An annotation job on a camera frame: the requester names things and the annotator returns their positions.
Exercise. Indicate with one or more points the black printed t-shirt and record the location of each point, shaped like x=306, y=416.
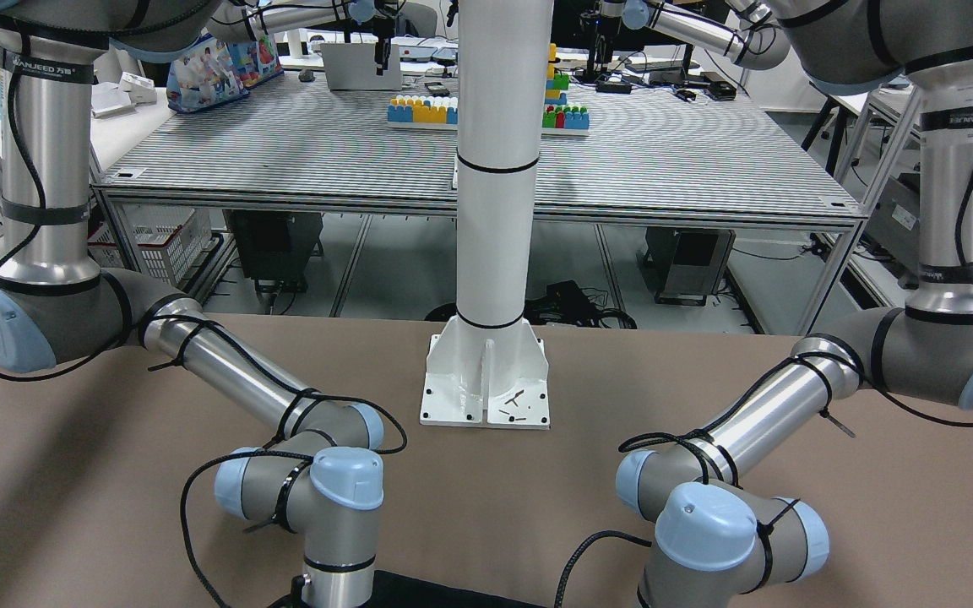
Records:
x=394, y=590

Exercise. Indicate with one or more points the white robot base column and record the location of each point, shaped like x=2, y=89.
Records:
x=488, y=367

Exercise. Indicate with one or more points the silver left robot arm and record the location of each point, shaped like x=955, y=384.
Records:
x=713, y=540

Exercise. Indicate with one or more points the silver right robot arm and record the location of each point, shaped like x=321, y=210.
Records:
x=321, y=475

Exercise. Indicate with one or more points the colourful toy block set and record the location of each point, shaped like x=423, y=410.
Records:
x=557, y=116

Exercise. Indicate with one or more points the grey slatted work table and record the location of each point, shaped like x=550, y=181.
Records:
x=649, y=159

